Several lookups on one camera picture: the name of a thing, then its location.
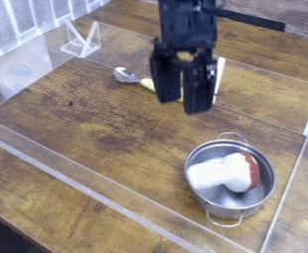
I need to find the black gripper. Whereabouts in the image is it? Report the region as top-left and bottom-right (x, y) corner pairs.
(151, 19), (218, 115)

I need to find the white red plush mushroom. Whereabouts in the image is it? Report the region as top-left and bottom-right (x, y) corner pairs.
(187, 152), (259, 193)

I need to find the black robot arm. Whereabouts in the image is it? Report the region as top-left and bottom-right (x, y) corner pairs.
(149, 0), (218, 115)

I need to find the black strip on table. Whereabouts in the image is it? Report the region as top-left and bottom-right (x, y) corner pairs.
(218, 9), (286, 32)

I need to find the clear acrylic triangular stand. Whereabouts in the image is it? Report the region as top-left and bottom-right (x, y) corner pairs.
(60, 21), (101, 58)

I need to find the clear acrylic barrier panel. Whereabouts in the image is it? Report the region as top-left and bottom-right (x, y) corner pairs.
(0, 125), (252, 253)

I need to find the spoon with yellow-green handle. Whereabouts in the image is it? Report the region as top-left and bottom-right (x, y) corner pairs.
(113, 66), (155, 92)

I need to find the silver pot with handles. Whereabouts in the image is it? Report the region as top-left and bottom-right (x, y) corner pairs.
(184, 132), (276, 227)

